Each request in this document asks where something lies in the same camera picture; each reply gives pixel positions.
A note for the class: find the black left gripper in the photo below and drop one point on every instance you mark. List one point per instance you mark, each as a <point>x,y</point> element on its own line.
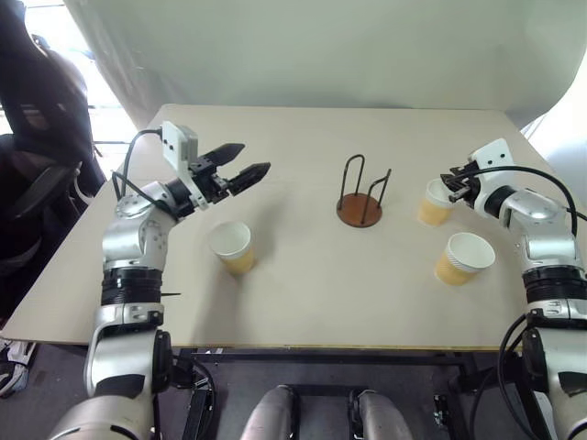
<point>208,179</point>

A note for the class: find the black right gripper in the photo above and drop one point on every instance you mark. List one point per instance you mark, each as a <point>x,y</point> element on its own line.
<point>468,183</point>

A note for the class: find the tan paper cup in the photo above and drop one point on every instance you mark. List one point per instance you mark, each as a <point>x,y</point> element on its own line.
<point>431,213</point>
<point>451,270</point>
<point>238,259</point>

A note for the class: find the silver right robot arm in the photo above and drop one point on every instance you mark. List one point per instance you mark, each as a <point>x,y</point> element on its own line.
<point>546,238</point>

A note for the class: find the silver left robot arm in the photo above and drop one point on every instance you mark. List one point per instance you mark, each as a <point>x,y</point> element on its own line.
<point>133,238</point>

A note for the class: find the white backdrop sheet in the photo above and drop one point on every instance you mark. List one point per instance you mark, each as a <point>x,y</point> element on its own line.
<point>321,50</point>

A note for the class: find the black office chair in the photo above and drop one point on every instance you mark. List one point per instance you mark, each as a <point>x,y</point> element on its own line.
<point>41,114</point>

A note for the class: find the grey rounded right thigh shell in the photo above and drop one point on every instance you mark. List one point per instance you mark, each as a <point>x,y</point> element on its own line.
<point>385,414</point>

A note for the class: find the grey rounded thigh shell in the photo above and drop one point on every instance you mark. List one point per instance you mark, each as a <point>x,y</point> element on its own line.
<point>385,414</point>
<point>270,412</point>

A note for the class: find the grey rounded left thigh shell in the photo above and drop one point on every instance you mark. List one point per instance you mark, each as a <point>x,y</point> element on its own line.
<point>270,412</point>

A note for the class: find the white sneaker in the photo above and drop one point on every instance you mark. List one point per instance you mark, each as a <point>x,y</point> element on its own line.
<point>11,366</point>

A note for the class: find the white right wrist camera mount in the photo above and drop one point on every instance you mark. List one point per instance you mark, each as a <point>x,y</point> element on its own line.
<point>493,156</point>

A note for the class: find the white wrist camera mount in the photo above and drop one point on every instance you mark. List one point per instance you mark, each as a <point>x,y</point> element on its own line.
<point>493,156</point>
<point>176,139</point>

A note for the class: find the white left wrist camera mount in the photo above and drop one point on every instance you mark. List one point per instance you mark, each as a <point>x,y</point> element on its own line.
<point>176,139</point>

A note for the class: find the black metal table frame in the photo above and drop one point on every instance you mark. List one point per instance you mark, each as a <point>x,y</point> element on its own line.
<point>321,355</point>

